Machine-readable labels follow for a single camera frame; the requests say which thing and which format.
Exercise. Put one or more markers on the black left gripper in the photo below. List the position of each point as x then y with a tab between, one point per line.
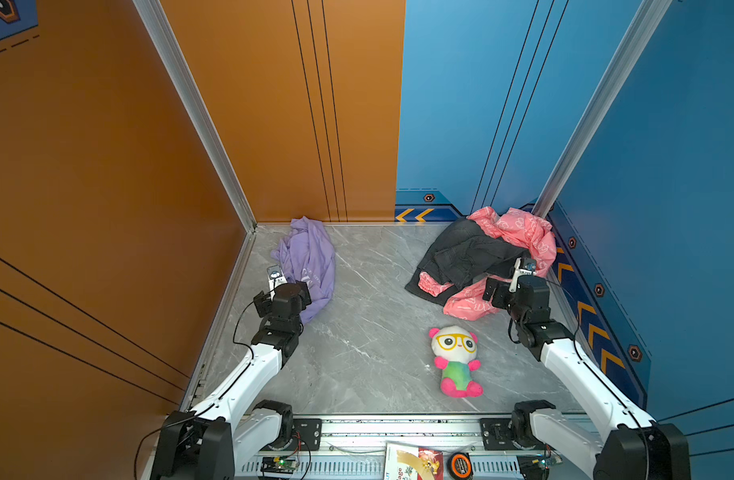
262	306

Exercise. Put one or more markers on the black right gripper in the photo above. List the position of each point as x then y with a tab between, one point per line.
502	291

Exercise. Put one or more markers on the purple cloth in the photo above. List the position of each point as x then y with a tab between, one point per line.
307	255

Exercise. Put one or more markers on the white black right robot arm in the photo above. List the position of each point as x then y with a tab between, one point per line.
628	443

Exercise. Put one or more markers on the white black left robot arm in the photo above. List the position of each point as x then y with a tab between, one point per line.
228	427

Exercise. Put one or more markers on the pink patterned cloth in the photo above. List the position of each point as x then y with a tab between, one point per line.
517	227

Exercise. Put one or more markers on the dark grey jeans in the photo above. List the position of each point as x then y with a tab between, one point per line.
462	253

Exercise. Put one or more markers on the panda plush toy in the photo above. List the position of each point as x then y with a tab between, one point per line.
455	355

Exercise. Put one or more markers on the green circuit board left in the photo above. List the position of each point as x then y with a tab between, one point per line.
279	467

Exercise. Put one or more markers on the green circuit board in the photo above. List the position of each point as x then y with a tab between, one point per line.
279	467
546	462

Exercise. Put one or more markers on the green circuit board right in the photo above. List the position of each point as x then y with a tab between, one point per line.
546	462

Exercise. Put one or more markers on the orange black tape measure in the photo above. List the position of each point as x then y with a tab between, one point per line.
460	467

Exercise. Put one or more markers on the red white booklet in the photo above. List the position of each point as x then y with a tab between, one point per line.
406	462

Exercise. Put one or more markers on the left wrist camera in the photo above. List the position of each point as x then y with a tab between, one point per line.
276	277

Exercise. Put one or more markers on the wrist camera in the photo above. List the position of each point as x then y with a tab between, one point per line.
276	277
522	267

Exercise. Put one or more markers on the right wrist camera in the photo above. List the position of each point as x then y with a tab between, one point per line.
522	267

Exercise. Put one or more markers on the aluminium corner post right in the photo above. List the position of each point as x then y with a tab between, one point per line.
636	38

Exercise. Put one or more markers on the aluminium corner post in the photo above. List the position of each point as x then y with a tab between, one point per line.
636	38
160	31

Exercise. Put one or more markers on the aluminium corner post left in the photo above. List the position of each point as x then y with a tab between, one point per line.
160	31

